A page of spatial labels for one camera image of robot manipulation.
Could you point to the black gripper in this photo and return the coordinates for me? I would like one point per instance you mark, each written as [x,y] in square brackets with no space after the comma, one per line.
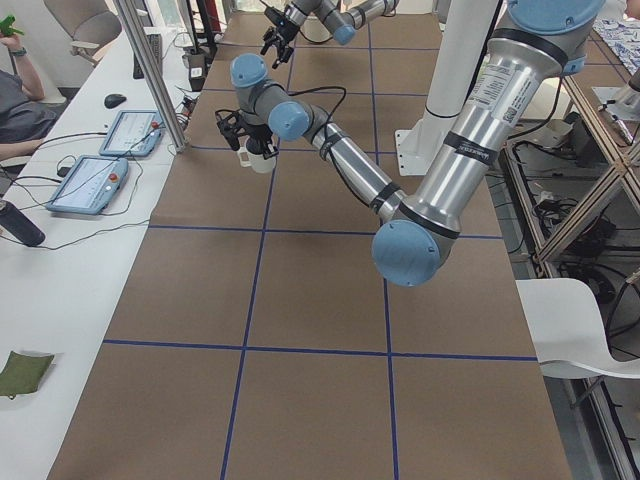
[283,36]
[258,138]

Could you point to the near blue teach pendant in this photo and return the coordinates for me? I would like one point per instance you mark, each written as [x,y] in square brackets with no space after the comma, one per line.
[89,186]

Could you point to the aluminium frame post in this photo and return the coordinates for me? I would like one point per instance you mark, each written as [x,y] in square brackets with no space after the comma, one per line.
[134,29]

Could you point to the black computer mouse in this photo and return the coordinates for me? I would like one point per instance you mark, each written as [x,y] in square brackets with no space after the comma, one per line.
[112,101]

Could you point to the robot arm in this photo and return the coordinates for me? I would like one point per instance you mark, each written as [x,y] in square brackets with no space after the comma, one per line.
[342,25]
[522,43]

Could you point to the far blue teach pendant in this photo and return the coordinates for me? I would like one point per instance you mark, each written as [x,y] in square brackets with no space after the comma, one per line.
[133,134]

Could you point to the beige office chair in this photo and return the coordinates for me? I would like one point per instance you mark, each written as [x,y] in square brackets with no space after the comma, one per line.
[91,25]

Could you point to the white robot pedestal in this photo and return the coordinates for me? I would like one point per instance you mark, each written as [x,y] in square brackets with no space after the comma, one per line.
[450,90]

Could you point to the white chair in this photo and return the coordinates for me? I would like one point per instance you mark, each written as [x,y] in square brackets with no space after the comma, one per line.
[568,333]

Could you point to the white mug with handle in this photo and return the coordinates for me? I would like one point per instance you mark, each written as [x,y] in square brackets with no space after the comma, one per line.
[255,161]

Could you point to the black water bottle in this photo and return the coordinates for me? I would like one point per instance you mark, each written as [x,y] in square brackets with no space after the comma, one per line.
[21,227]

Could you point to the blue teach pendant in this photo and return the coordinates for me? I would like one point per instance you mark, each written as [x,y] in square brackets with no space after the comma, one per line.
[89,186]
[133,134]

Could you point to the seated person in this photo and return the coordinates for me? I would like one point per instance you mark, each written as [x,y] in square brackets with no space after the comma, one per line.
[25,121]

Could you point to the green cloth pouch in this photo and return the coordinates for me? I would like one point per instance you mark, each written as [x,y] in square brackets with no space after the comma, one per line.
[22,374]

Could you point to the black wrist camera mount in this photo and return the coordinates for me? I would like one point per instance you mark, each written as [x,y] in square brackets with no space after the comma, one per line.
[232,126]
[276,16]

